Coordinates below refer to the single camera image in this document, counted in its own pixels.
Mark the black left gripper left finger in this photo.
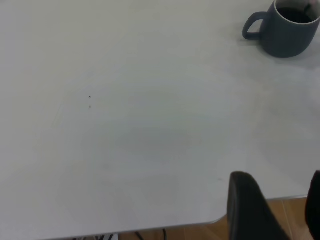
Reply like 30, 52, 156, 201
228, 171, 299, 240

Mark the black cable under table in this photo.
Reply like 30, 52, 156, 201
134, 228, 168, 240

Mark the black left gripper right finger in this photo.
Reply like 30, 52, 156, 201
304, 169, 320, 240

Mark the dark grey ceramic mug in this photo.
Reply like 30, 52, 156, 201
241, 0, 320, 59

